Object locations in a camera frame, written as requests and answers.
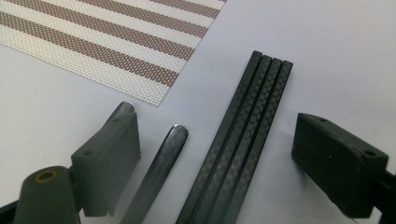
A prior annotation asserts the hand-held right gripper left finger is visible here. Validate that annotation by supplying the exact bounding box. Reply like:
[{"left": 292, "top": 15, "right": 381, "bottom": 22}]
[{"left": 70, "top": 110, "right": 142, "bottom": 217}]

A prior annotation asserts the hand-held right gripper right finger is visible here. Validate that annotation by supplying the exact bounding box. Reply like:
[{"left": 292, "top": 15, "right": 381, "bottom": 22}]
[{"left": 290, "top": 112, "right": 389, "bottom": 218}]

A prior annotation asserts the row of black chopsticks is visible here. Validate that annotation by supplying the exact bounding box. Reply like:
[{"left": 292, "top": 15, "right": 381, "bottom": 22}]
[{"left": 175, "top": 49, "right": 294, "bottom": 224}]

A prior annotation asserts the silver metal spoon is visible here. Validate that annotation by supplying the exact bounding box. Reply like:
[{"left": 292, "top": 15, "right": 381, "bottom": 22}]
[
  {"left": 115, "top": 101, "right": 136, "bottom": 119},
  {"left": 120, "top": 124, "right": 190, "bottom": 224}
]

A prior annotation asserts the light blue table cover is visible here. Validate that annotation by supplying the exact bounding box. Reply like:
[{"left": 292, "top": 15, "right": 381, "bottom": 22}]
[{"left": 0, "top": 0, "right": 396, "bottom": 224}]

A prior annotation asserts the striped woven placemat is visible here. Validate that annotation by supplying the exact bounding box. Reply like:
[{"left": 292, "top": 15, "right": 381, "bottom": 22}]
[{"left": 0, "top": 0, "right": 228, "bottom": 107}]

